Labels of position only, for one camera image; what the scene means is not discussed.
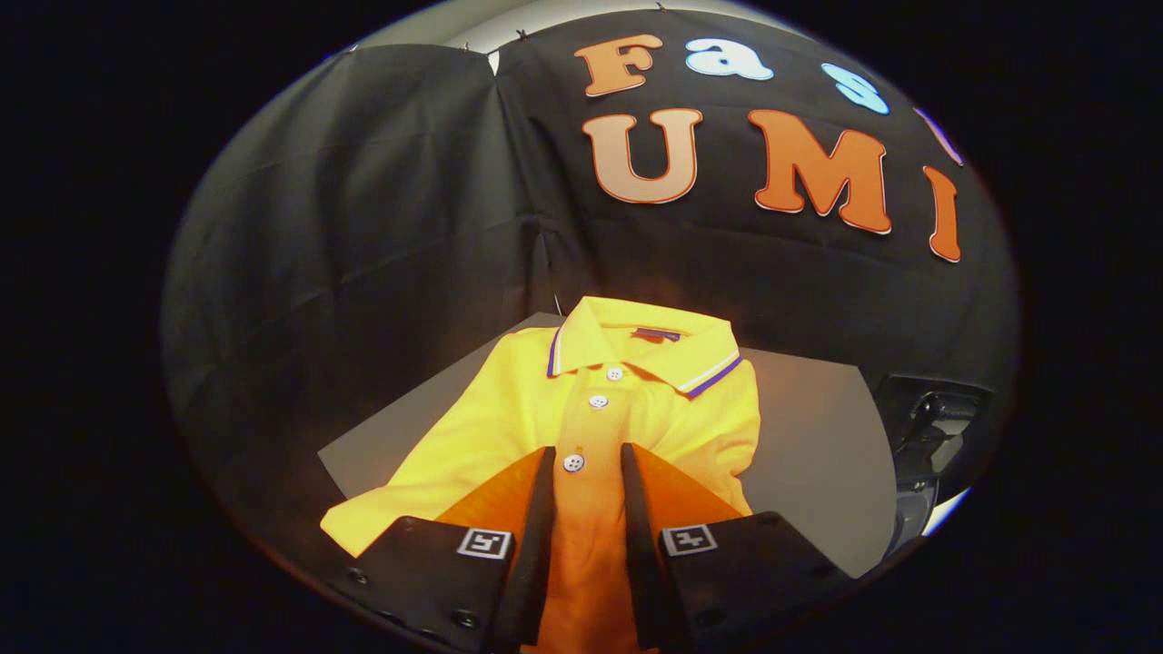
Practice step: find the grey cabinet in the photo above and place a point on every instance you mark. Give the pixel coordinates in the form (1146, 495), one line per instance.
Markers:
(818, 454)

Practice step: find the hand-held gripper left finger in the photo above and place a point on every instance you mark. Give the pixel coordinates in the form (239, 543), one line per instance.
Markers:
(536, 545)

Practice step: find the row of black clips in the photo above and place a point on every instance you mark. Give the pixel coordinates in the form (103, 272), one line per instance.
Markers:
(522, 35)

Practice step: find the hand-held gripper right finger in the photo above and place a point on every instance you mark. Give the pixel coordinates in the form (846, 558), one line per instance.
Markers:
(641, 545)

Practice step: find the dark grey washing machine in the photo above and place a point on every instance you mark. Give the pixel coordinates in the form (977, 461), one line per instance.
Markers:
(936, 427)

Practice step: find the white board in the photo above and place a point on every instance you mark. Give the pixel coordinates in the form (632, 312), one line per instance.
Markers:
(947, 513)

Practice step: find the black backdrop cloth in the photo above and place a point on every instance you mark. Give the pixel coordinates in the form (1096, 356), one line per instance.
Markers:
(382, 227)

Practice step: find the yellow polo shirt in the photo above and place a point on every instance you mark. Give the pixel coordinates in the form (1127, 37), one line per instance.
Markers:
(509, 409)

